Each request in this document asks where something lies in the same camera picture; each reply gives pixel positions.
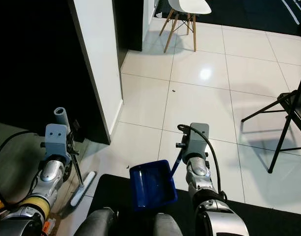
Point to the grey left robot leg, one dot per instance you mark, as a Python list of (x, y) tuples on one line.
[(96, 223)]

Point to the white chair with wooden legs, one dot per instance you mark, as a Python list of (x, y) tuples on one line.
[(192, 7)]

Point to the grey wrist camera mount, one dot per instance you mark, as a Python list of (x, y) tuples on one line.
[(198, 140), (56, 140)]

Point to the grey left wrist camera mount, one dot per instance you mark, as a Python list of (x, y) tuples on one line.
[(56, 140)]

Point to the dark floor rug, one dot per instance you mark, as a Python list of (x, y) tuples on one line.
[(253, 12)]

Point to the black folding chair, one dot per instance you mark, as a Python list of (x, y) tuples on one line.
[(298, 108)]

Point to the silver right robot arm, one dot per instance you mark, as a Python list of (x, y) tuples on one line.
[(206, 196)]

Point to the grey right robot leg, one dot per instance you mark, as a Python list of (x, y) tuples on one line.
[(165, 226)]

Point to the grey robot leg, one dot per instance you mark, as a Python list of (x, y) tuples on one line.
[(165, 226), (96, 223)]

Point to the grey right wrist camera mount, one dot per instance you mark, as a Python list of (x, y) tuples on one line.
[(198, 140)]

